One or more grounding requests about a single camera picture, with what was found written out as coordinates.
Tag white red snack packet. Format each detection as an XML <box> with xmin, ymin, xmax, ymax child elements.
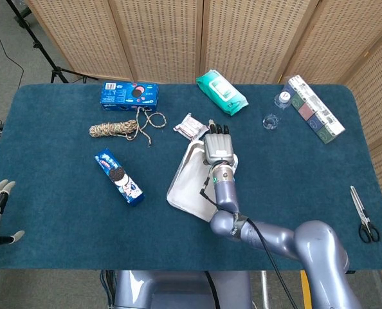
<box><xmin>172</xmin><ymin>113</ymin><xmax>210</xmax><ymax>140</ymax></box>

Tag wicker folding screen panel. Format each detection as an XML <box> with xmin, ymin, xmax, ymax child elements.
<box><xmin>108</xmin><ymin>0</ymin><xmax>206</xmax><ymax>84</ymax></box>
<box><xmin>199</xmin><ymin>0</ymin><xmax>322</xmax><ymax>85</ymax></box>
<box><xmin>344</xmin><ymin>31</ymin><xmax>382</xmax><ymax>309</ymax></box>
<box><xmin>280</xmin><ymin>0</ymin><xmax>382</xmax><ymax>86</ymax></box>
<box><xmin>25</xmin><ymin>0</ymin><xmax>136</xmax><ymax>82</ymax></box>

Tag clear plastic water bottle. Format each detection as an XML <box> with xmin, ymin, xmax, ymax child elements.
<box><xmin>262</xmin><ymin>91</ymin><xmax>291</xmax><ymax>131</ymax></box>

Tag teal blue tablecloth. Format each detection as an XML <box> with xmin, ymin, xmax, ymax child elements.
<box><xmin>0</xmin><ymin>83</ymin><xmax>382</xmax><ymax>272</ymax></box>

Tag long blue Oreo box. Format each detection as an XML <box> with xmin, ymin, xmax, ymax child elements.
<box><xmin>94</xmin><ymin>147</ymin><xmax>145</xmax><ymax>207</ymax></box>

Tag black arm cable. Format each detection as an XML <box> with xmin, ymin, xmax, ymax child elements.
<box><xmin>199</xmin><ymin>175</ymin><xmax>298</xmax><ymax>309</ymax></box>

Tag wide blue Oreo box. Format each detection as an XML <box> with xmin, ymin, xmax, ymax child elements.
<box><xmin>100</xmin><ymin>81</ymin><xmax>159</xmax><ymax>113</ymax></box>

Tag green wet wipes pack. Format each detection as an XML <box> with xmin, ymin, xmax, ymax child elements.
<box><xmin>195</xmin><ymin>69</ymin><xmax>250</xmax><ymax>117</ymax></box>

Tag stainless steel rectangular tray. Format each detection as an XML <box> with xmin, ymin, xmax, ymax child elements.
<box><xmin>166</xmin><ymin>139</ymin><xmax>241</xmax><ymax>223</ymax></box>

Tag multicolour tissue pack bundle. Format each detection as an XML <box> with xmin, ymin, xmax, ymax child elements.
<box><xmin>280</xmin><ymin>75</ymin><xmax>346</xmax><ymax>145</ymax></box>

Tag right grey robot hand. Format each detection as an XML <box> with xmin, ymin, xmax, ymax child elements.
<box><xmin>203</xmin><ymin>119</ymin><xmax>235</xmax><ymax>165</ymax></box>

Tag silver robot torso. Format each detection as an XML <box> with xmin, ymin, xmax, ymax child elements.
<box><xmin>113</xmin><ymin>270</ymin><xmax>253</xmax><ymax>309</ymax></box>

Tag braided multicolour rope bundle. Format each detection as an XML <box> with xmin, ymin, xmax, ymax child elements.
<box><xmin>89</xmin><ymin>106</ymin><xmax>167</xmax><ymax>149</ymax></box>

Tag thin black floor cable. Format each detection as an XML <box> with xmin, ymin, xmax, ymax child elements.
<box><xmin>0</xmin><ymin>0</ymin><xmax>25</xmax><ymax>89</ymax></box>

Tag black tripod stand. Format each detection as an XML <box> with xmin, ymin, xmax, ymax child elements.
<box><xmin>5</xmin><ymin>0</ymin><xmax>99</xmax><ymax>84</ymax></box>

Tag black handled scissors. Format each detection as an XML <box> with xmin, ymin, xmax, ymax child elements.
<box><xmin>349</xmin><ymin>185</ymin><xmax>381</xmax><ymax>244</ymax></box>

